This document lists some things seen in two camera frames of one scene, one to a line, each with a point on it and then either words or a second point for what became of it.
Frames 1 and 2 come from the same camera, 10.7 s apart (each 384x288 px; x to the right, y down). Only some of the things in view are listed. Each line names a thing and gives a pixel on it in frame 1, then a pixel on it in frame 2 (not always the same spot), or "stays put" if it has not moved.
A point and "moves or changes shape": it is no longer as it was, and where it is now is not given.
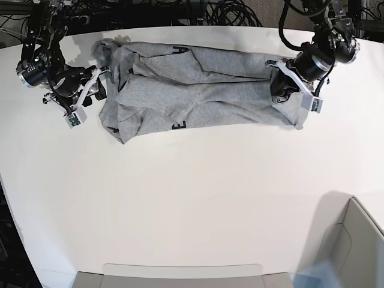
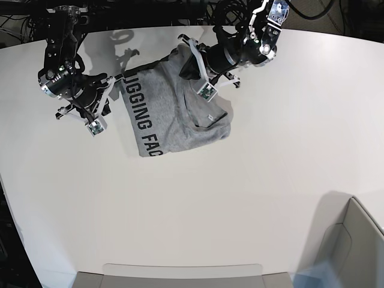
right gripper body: x=304 y=69 to x=216 y=58
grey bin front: x=161 y=276 stays put
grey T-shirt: x=152 y=87 moves or changes shape
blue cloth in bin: x=322 y=275 stays put
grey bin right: x=345 y=235 stays put
